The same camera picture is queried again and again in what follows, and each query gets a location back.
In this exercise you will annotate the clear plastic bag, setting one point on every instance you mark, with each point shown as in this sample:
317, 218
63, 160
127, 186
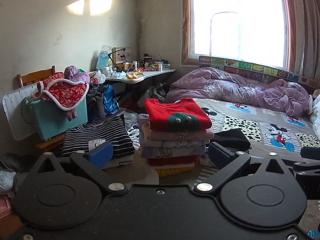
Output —
5, 181

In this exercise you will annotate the cartoon mouse printed blanket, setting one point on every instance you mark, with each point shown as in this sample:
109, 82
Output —
250, 130

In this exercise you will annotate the teal plastic bin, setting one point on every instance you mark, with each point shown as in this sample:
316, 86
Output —
55, 120

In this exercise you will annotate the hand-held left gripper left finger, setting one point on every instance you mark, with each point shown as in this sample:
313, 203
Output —
100, 153

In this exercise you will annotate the black folded garment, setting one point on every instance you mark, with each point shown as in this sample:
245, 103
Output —
232, 138

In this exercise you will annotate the illustrated board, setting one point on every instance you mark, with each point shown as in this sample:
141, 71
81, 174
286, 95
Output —
123, 55

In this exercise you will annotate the window curtain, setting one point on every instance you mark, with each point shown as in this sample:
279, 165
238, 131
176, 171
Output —
305, 25

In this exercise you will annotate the alphabet foam play mat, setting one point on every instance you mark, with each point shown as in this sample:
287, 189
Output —
250, 67

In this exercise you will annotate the desk lamp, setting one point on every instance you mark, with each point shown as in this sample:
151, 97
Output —
115, 55

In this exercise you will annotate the grey clothes pile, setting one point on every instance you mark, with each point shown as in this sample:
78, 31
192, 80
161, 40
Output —
152, 93

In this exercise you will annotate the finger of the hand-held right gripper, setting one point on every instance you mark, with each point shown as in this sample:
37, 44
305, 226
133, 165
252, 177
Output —
311, 152
307, 167

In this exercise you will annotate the blue plastic bag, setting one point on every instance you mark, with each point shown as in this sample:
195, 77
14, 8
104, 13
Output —
110, 100

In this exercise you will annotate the purple duvet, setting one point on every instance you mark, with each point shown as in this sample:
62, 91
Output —
237, 87

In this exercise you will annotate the blue and white plastic package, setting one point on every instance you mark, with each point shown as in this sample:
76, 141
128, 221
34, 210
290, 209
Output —
103, 57

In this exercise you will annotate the dark clothes heap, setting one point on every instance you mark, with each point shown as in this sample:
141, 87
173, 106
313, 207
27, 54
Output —
96, 100

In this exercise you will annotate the purple folded garment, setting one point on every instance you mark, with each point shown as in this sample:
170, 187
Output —
205, 155

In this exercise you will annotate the pink box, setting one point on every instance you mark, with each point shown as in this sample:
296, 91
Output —
5, 207

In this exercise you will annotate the dark cloth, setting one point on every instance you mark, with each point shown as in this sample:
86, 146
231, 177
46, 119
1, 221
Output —
15, 161

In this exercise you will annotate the cluttered desk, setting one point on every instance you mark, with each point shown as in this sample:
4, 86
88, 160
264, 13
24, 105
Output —
140, 76

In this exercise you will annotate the white plastic lid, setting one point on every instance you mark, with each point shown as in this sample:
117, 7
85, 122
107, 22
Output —
15, 110

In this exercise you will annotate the small wooden box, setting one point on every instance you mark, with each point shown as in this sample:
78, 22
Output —
123, 66

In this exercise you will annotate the cream folded garment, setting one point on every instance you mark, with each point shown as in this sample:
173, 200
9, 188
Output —
147, 170

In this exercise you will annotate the wooden chair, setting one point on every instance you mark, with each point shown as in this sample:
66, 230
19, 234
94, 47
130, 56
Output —
35, 73

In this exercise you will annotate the red floral padded jacket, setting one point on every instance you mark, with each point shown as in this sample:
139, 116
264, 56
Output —
70, 92

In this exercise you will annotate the black and white striped shirt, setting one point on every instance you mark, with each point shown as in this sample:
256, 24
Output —
100, 135

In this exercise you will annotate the white printed sweatshirt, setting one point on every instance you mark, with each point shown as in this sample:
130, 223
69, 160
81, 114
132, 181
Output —
125, 161

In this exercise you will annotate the window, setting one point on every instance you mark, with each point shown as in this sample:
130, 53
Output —
237, 17

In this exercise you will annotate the stack of folded sweaters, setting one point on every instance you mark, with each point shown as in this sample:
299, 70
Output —
172, 150

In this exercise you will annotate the white bottle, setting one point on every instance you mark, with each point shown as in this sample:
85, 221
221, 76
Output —
160, 67

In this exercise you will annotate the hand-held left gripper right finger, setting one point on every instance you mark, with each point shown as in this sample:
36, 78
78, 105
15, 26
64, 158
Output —
220, 155

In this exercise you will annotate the red and green knit sweater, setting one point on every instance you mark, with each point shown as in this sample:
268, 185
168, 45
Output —
170, 110

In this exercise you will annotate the purple puffer jacket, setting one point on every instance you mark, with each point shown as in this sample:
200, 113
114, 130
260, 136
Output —
75, 73

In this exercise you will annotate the red and white plastic bag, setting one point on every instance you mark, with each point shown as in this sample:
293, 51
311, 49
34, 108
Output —
97, 77

